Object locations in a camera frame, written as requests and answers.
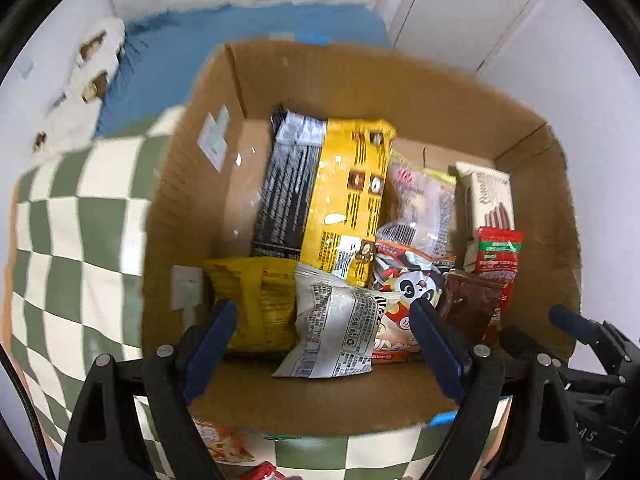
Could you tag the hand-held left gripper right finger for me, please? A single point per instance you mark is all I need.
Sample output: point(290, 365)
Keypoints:
point(437, 355)

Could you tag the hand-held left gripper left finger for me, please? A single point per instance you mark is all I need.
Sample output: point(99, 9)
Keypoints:
point(210, 350)

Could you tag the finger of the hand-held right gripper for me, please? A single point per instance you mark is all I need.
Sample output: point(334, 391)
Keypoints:
point(575, 325)
point(522, 342)

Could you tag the dark red snack packet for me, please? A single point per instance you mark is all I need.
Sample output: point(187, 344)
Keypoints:
point(472, 305)

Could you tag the crinkled yellow snack packet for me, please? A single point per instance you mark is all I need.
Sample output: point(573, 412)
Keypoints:
point(260, 300)

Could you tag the large panda biscuit packet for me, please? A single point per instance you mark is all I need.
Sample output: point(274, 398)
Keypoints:
point(400, 280)

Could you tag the red packet with green strip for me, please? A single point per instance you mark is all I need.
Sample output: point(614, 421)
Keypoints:
point(497, 260)

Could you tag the small panda snack packet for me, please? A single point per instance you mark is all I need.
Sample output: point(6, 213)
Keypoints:
point(222, 445)

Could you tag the white silver snack packet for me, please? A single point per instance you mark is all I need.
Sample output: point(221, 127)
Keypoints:
point(330, 330)

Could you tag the small red snack packet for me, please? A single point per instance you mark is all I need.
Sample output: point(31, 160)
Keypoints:
point(262, 472)

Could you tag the cardboard box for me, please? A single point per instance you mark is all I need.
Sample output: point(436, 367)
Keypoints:
point(200, 210)

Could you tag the white chocolate stick box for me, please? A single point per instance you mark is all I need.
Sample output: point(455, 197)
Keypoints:
point(487, 195)

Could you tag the clear packet with yellow edges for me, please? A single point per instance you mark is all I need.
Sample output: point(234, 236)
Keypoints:
point(425, 200)

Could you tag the long black snack packet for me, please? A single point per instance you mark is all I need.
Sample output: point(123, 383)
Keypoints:
point(287, 185)

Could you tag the long yellow snack packet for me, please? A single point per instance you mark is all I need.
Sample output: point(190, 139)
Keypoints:
point(350, 195)

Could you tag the green white checkered blanket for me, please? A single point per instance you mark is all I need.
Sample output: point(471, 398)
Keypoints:
point(75, 210)

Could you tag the white bear print pillow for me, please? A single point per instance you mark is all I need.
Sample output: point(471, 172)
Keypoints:
point(75, 100)

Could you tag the blue bed sheet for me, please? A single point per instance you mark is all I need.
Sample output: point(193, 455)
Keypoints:
point(200, 35)

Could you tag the white door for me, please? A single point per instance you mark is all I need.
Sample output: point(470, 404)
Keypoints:
point(450, 5)

